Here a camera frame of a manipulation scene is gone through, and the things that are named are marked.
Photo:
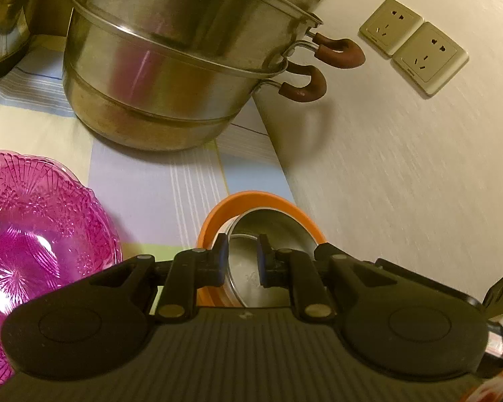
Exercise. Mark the stainless steel steamer pot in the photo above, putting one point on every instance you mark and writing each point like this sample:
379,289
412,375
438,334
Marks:
170,75

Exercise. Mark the white plastic bowl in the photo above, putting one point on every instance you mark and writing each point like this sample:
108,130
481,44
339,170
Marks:
224,228

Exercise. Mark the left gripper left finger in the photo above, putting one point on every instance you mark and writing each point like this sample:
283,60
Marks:
99,323

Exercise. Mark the purple plastic plate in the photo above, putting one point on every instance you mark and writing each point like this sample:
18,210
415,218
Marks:
53,231

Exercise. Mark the checkered tablecloth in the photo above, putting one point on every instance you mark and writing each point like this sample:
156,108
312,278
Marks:
157,201

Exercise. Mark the wall socket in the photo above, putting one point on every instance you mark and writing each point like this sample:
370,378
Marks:
430,58
390,26

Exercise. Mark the orange plastic bowl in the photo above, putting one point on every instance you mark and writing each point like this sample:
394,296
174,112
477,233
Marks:
235,205

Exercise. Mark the wall socket left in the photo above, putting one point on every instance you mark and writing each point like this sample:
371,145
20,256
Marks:
390,26

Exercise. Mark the stainless steel bowl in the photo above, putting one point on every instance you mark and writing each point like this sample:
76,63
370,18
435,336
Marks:
243,277

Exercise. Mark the person right hand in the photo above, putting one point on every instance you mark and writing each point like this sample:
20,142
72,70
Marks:
489,391

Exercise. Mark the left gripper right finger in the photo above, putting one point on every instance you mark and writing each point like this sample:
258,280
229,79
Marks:
396,323

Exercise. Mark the wall socket right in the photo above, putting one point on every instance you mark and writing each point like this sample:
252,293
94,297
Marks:
430,58

